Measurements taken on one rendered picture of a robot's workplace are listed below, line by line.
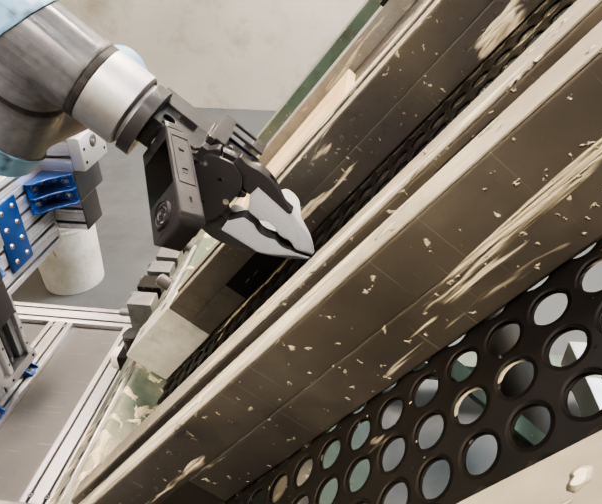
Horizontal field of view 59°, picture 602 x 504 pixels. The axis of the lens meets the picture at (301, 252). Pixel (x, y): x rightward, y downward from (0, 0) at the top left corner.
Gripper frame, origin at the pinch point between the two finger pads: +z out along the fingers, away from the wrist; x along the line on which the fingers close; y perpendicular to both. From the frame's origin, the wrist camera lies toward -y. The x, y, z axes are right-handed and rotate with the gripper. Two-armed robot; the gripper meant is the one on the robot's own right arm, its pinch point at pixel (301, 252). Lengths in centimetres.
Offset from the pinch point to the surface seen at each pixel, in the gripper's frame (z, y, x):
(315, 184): -1.3, 9.9, -2.2
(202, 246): -1, 43, 39
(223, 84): -24, 400, 155
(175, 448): -3.4, -22.3, 5.0
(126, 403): -0.9, 2.4, 38.3
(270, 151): 0, 69, 25
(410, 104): 0.1, 10.2, -15.6
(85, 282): -16, 135, 164
